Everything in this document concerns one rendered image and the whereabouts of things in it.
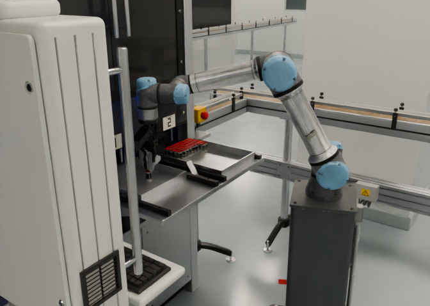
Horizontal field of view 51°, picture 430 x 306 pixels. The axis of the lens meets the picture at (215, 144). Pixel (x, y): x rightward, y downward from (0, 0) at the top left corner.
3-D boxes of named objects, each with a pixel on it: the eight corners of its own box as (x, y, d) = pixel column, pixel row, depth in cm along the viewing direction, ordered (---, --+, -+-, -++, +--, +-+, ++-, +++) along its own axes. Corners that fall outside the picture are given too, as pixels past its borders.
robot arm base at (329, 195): (342, 187, 192) (344, 166, 189) (342, 203, 178) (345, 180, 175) (306, 184, 195) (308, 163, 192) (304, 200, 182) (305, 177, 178)
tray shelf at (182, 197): (68, 191, 174) (67, 186, 174) (181, 141, 229) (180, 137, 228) (162, 226, 149) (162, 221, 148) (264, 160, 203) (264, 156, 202)
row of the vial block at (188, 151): (176, 161, 197) (175, 151, 196) (200, 149, 211) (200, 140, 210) (180, 162, 196) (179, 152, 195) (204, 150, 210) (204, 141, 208)
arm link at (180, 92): (191, 79, 171) (162, 79, 172) (185, 86, 160) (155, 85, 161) (191, 100, 173) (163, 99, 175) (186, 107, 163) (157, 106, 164)
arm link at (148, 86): (155, 80, 161) (132, 80, 162) (157, 110, 165) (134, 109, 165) (160, 76, 168) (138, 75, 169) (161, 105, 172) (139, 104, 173)
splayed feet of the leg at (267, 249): (260, 251, 288) (260, 232, 284) (293, 219, 327) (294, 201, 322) (270, 255, 284) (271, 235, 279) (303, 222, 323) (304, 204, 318)
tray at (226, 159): (157, 161, 198) (157, 153, 197) (193, 144, 218) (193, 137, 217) (221, 178, 180) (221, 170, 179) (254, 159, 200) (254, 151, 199)
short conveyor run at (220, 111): (180, 143, 231) (180, 113, 226) (157, 137, 239) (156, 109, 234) (248, 112, 284) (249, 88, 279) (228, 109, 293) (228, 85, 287)
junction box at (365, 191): (354, 197, 258) (355, 183, 255) (356, 194, 262) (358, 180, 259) (375, 202, 252) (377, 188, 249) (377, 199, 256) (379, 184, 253)
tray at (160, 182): (77, 182, 178) (77, 173, 176) (125, 161, 198) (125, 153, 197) (141, 204, 160) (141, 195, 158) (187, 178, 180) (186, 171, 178)
